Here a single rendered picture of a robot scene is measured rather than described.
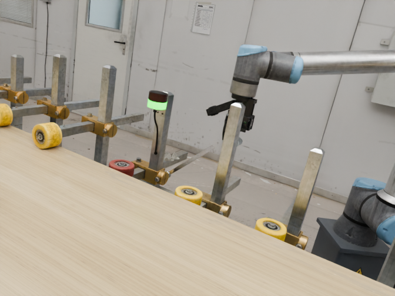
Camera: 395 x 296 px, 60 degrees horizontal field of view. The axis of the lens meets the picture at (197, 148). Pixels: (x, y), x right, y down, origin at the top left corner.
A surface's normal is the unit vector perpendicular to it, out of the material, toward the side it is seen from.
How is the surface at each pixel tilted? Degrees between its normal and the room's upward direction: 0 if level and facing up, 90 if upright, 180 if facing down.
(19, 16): 90
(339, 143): 90
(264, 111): 90
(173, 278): 0
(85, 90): 90
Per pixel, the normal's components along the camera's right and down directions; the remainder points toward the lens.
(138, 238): 0.18, -0.93
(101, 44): -0.43, 0.21
